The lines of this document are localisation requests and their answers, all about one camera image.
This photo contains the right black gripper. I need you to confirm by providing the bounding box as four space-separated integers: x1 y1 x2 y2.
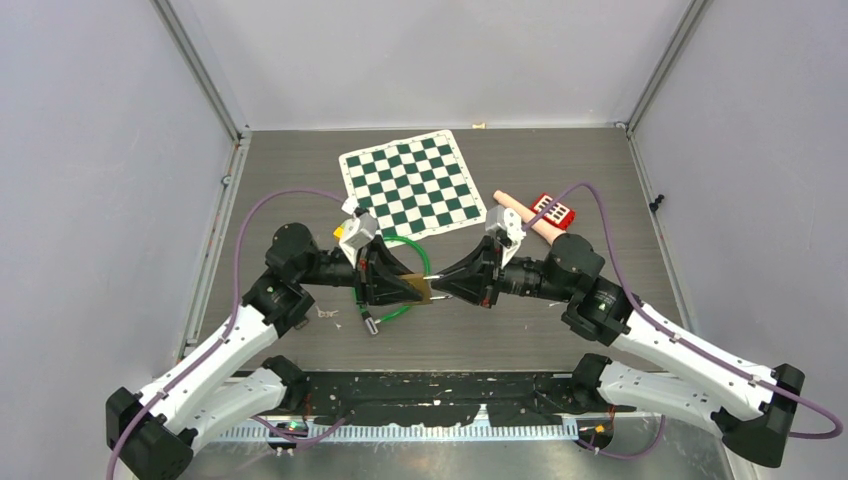
427 237 569 311

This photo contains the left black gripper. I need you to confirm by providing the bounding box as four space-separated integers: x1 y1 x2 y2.
301 235 427 308

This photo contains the brass padlock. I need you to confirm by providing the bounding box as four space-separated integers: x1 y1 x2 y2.
400 273 453 306

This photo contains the green cable lock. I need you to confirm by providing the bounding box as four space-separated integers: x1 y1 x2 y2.
353 234 432 337

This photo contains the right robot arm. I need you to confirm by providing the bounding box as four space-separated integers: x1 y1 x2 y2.
430 233 805 468

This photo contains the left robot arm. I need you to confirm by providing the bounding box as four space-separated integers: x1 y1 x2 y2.
106 216 429 479

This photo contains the green white chessboard mat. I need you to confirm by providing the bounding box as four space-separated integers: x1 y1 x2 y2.
338 130 487 240

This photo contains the red white block toy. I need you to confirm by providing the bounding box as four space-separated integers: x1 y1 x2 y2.
531 193 576 231

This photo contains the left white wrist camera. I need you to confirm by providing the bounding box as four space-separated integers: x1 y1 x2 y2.
338 196 380 267

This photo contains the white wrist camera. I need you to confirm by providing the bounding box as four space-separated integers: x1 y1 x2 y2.
485 205 526 267
338 196 380 267

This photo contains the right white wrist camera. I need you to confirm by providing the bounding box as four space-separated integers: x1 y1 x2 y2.
485 205 526 267

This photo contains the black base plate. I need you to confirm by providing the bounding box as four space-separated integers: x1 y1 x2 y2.
281 372 614 427

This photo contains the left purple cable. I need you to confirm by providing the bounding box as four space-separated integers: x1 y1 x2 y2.
105 188 352 480

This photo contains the purple cable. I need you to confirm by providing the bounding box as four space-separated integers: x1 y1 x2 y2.
105 188 352 480
521 182 845 460

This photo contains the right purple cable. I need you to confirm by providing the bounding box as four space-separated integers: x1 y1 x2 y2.
521 182 845 460

